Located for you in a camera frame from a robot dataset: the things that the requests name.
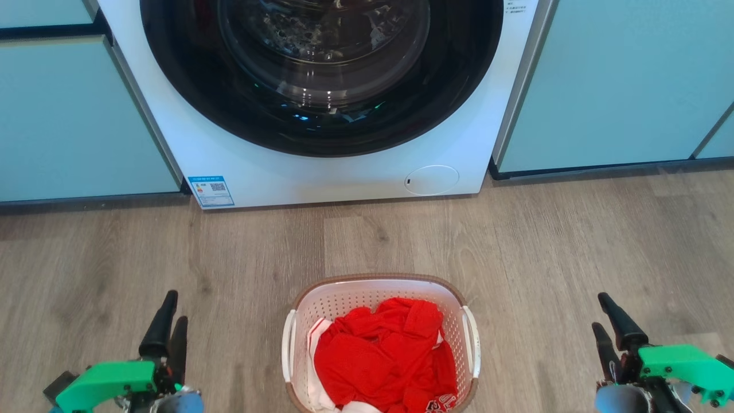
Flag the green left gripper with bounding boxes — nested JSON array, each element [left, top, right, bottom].
[[43, 290, 205, 413]]

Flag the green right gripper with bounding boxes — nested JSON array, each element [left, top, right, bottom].
[[591, 292, 734, 413]]

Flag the white perforated plastic laundry basket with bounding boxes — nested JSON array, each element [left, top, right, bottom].
[[281, 273, 482, 413]]

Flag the white garment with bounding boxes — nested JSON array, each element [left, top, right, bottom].
[[307, 317, 383, 413]]

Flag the blue energy label sticker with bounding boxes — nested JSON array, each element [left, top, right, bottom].
[[188, 176, 236, 209]]

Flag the red mesh garment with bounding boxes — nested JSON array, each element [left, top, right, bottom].
[[313, 297, 459, 413]]

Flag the large pale teal cabinet door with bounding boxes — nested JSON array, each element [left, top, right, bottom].
[[495, 0, 734, 174], [0, 35, 182, 203]]

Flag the white front-load washing machine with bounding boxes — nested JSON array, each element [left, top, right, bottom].
[[97, 0, 555, 211]]

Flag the round white filter cover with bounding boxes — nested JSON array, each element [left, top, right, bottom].
[[404, 165, 460, 197]]

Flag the black round washer door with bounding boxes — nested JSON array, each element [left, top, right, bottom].
[[139, 0, 505, 158]]

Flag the small pale teal cabinet door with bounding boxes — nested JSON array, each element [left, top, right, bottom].
[[0, 0, 96, 30]]

